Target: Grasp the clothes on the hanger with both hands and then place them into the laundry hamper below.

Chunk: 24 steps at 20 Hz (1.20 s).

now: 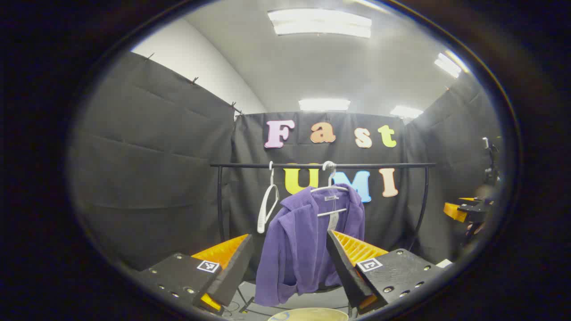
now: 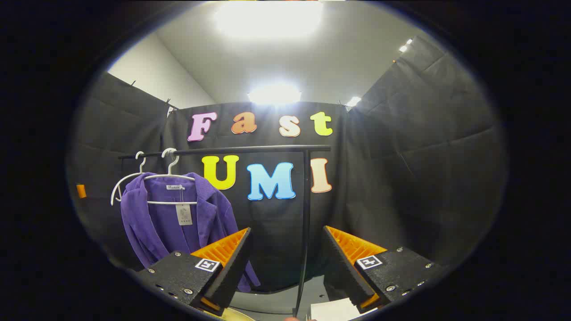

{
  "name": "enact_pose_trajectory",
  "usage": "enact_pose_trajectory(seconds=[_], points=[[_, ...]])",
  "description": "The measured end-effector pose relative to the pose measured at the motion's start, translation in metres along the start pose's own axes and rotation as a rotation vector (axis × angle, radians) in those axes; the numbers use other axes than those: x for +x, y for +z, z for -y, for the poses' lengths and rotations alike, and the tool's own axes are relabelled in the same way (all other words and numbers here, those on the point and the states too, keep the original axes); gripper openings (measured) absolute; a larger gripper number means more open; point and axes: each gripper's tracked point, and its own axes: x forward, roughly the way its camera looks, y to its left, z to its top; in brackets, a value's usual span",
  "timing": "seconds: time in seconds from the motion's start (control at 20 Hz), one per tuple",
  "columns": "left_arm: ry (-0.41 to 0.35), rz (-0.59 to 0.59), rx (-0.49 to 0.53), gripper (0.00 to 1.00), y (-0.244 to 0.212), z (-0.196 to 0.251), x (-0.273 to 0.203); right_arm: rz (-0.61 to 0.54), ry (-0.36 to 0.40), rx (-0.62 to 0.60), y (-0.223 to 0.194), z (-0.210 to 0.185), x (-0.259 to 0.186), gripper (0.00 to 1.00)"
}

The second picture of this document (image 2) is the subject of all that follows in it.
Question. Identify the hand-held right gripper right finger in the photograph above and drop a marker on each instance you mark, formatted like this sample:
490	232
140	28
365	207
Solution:
343	267

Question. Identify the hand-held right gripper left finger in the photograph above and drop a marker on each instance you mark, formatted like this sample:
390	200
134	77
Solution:
232	263

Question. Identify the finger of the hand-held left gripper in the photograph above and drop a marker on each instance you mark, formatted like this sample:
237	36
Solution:
81	191

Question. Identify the black metal clothes rack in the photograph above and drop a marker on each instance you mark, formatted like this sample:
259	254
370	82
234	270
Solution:
306	200

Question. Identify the black backdrop cloth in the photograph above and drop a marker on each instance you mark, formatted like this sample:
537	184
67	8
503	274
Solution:
401	178

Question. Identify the large ceiling light panel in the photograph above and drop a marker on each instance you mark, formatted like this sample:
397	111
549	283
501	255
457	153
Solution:
267	20

